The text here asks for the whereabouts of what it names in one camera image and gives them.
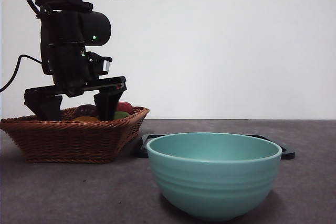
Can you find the dark purple round fruit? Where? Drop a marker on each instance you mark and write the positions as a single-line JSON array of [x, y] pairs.
[[85, 110]]

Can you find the brown kiwifruit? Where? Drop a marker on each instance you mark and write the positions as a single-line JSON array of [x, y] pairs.
[[85, 119]]

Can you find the red apple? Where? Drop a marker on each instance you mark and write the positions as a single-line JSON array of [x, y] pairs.
[[125, 107]]

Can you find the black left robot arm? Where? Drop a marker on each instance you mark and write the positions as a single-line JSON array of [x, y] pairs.
[[63, 24]]

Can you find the black rectangular tray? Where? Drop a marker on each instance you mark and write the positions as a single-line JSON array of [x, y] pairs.
[[143, 148]]

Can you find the teal ceramic bowl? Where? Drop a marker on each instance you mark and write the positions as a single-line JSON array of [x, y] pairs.
[[214, 182]]

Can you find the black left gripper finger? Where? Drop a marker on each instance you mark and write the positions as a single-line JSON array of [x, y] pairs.
[[44, 106], [106, 106]]

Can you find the pale grey left wrist camera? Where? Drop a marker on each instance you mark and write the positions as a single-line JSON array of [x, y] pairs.
[[106, 66]]

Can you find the green avocado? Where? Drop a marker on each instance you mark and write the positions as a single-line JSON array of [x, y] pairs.
[[120, 115]]

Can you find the brown wicker basket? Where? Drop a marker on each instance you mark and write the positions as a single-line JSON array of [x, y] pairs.
[[68, 140]]

